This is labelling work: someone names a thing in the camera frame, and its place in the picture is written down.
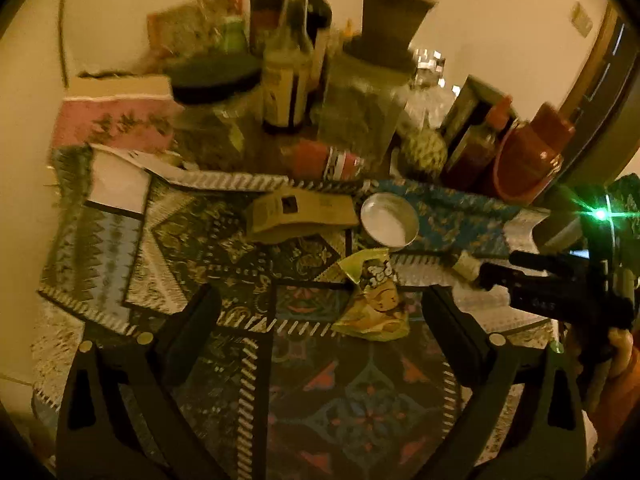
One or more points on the dark round jar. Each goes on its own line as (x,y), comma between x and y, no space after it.
(265,20)

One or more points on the green patterned cloth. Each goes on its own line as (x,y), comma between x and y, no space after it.
(627,195)

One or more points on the person's right forearm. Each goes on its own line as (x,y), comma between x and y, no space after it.
(620,400)

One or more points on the person's right hand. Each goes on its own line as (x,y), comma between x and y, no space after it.
(620,347)

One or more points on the green scaly fruit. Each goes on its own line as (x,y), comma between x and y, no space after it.
(424,154)

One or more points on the red topped wine bottle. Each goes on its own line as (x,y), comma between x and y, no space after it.
(320,15)

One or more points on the orange plastic bowl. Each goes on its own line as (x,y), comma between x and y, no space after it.
(510,180)

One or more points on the orange capped sauce bottle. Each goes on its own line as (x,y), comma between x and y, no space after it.
(477,147)

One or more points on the white paper sheet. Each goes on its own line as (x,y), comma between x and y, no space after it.
(117,182)

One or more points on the small white paper piece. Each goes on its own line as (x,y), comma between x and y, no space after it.
(466,265)

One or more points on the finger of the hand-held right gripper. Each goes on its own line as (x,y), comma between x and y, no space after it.
(545,297)
(550,264)

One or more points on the thin dark stick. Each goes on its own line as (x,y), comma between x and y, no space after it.
(63,30)

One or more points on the dark labelled glass bottle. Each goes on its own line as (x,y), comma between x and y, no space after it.
(286,75)

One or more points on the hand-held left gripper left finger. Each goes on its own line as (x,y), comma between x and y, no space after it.
(192,335)

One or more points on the green capped bottle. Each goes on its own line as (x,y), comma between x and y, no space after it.
(234,35)

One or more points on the patchwork patterned tablecloth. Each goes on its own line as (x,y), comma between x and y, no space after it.
(215,240)

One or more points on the patterned snack bag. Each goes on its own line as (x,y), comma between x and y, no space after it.
(192,20)

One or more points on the brown paper packet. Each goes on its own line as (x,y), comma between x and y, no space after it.
(300,212)

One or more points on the yellow snack wrapper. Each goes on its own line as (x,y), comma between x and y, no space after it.
(372,300)

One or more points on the small metal bowl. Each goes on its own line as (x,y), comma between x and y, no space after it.
(389,221)

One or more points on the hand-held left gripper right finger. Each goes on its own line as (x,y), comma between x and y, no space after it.
(447,332)

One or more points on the cut glass decanter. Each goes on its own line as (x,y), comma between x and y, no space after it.
(429,85)

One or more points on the dark lidded glass jar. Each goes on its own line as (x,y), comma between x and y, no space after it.
(215,100)

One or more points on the brown paper cup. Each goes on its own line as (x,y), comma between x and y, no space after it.
(392,25)

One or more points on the wall switch plate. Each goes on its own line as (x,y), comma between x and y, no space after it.
(581,19)

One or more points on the dark upright box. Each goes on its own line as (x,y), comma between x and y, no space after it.
(467,102)

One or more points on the tall clear storage jar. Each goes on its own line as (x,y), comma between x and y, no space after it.
(360,105)

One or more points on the wooden door frame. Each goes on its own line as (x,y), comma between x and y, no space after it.
(597,90)

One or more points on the pink tissue box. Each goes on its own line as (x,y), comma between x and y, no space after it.
(107,120)

